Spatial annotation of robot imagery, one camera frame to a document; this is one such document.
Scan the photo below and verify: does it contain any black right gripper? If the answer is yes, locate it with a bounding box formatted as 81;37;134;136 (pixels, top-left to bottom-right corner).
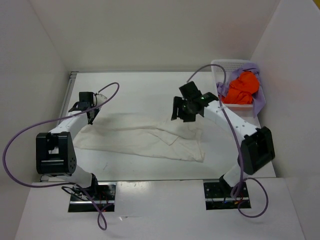
170;96;197;123

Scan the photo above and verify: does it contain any white t shirt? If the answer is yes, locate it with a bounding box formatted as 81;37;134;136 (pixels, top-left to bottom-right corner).
73;113;205;163

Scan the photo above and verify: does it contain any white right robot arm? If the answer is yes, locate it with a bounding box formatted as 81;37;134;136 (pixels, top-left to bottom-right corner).
171;81;275;197

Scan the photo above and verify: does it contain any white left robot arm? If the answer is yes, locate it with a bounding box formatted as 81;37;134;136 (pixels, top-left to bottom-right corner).
35;92;100;200

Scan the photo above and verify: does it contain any white plastic laundry basket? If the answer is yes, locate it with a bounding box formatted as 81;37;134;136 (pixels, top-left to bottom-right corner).
210;59;255;112

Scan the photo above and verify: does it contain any orange t shirt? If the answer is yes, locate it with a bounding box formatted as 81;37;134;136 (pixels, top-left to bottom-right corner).
221;71;260;105

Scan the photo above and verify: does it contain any lavender t shirt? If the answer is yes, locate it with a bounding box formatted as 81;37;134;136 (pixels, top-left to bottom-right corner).
216;62;266;116

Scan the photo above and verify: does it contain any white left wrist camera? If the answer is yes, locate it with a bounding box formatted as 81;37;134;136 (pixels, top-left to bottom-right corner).
93;93;108;106

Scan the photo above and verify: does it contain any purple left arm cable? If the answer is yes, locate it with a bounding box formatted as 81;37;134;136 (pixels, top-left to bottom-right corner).
2;82;120;231

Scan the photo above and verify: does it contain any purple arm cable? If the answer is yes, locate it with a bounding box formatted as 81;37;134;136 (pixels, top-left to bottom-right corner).
186;64;270;219
2;82;120;231

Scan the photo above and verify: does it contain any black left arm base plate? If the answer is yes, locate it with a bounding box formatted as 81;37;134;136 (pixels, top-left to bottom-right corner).
61;182;117;213

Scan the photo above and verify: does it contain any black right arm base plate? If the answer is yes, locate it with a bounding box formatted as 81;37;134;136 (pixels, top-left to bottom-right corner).
203;181;251;211

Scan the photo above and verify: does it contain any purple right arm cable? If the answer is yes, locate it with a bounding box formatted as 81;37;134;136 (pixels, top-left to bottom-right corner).
186;64;270;219

